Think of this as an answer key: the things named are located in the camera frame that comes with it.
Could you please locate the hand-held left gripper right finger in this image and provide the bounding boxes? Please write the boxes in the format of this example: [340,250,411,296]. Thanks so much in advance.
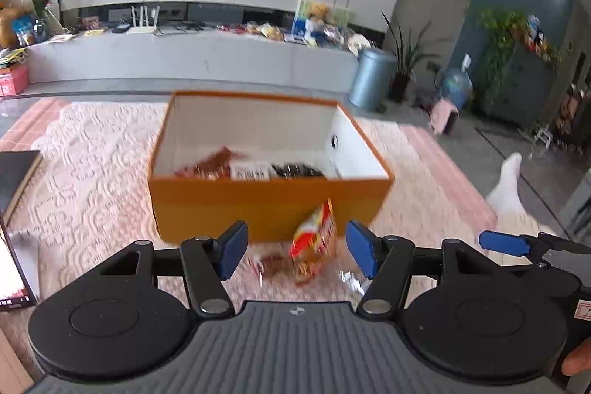
[345,220,502,321]

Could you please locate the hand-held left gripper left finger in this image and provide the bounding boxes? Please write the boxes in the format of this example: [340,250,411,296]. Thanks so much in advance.
[95,220,250,321]

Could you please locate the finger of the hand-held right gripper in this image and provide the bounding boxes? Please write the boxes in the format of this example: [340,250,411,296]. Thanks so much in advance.
[479,230,543,257]

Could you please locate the orange cardboard box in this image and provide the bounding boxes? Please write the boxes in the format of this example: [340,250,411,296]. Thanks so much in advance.
[148,90,395,244]

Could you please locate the red printed brown snack bag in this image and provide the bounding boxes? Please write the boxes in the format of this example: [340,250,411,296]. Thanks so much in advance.
[290,198,339,286]

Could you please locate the white snack packet black print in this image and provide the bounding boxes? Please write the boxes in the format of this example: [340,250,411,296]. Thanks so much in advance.
[229,162,274,182]

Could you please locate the red snack packet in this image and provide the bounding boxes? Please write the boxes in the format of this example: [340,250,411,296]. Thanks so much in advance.
[174,146,250,181]

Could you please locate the person's right hand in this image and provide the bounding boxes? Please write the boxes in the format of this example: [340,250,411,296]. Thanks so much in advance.
[561,338,591,377]

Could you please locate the silver wrapper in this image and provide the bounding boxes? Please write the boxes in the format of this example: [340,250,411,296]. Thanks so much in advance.
[336,269,370,298]

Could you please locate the brown snack packet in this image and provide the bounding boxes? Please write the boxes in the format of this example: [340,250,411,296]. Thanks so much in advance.
[247,252,291,288]

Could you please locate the person's white-socked leg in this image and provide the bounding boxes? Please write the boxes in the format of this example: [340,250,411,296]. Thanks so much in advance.
[487,153,559,238]

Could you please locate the small white rack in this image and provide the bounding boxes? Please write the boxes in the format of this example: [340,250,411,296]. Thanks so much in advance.
[531,124,555,150]

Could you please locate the small pink appliance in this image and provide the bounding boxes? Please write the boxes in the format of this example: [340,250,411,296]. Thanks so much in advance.
[429,99,460,135]

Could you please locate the dark wooden shelf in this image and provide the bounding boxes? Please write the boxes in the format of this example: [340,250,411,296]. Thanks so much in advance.
[554,48,591,145]

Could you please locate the grey-blue cabinet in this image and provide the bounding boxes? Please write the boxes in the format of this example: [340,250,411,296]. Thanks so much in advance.
[480,43,557,129]

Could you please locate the blue water jug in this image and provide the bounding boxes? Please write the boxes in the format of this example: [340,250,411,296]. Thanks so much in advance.
[436,54,474,109]

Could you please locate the tall-leaf plant in black pot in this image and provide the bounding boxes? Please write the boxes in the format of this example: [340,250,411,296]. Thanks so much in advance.
[381,11,439,104]

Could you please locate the blue-grey trash can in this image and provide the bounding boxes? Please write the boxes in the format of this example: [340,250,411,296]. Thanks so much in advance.
[348,48,398,113]

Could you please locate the pink white patterned rug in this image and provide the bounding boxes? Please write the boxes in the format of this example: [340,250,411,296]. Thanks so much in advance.
[0,96,499,330]

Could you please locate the low white marble cabinet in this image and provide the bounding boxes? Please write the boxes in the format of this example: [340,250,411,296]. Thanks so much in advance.
[25,0,386,95]

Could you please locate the white round object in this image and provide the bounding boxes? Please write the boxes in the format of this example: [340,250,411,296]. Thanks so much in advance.
[347,33,372,55]

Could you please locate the green trailing plant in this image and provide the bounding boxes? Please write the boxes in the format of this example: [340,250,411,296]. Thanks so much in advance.
[475,6,532,99]

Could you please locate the black magazine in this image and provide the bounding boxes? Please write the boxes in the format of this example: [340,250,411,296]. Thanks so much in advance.
[0,209,40,312]

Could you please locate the pile of snack packets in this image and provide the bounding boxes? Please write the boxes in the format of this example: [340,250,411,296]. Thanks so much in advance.
[217,21,287,41]

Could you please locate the white router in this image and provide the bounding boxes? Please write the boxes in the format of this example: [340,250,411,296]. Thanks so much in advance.
[126,5,161,35]

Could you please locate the light wooden board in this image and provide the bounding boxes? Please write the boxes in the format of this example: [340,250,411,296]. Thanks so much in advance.
[0,325,33,394]

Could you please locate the pink box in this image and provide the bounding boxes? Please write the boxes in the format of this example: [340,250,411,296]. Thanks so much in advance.
[0,65,29,97]

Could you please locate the green plant in glass vase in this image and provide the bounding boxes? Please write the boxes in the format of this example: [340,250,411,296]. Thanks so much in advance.
[17,0,68,44]

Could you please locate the orange plush toy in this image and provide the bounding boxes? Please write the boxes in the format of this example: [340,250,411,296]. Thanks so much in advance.
[0,6,19,48]

